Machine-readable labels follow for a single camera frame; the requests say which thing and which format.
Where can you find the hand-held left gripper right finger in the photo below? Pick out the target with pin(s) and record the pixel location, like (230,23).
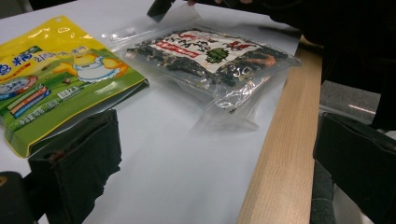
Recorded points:
(358,168)

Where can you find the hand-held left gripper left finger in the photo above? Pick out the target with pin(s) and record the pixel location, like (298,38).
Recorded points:
(81,168)

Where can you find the clear dried seaweed bag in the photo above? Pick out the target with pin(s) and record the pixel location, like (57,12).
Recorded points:
(211,59)

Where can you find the yellow green spout pouch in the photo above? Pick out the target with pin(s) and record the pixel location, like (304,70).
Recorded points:
(62,77)

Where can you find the white table mat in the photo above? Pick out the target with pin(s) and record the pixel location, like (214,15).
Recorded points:
(171,171)

